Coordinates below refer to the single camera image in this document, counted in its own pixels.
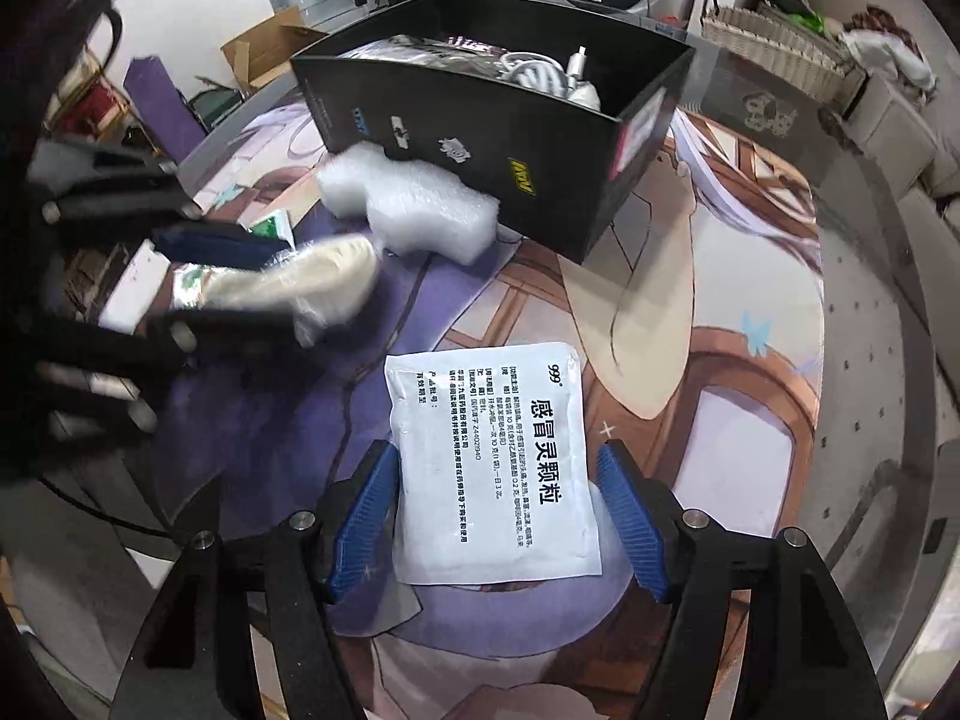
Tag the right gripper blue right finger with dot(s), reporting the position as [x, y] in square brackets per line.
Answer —
[640, 537]

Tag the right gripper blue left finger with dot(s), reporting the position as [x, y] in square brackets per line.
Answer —
[355, 511]

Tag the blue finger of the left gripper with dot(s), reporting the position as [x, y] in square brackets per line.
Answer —
[235, 332]
[217, 244]

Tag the white medicine sachet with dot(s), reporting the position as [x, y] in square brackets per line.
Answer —
[493, 469]

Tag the green white sachet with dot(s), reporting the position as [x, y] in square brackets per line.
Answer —
[275, 225]

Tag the purple rolled mat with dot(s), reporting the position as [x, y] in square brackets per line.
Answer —
[161, 107]

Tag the dark green box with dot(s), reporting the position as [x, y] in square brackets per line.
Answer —
[212, 105]

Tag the brown cardboard box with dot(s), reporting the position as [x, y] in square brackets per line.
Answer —
[261, 54]

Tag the white foam wrap piece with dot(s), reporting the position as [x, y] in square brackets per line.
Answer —
[410, 206]

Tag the black cardboard box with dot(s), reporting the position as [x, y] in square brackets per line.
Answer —
[561, 171]

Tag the grey sofa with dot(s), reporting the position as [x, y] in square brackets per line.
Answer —
[916, 146]

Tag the woven wicker basket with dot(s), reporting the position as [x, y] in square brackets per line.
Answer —
[829, 76]

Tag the pile of clothes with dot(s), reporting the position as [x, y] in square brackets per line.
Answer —
[877, 43]

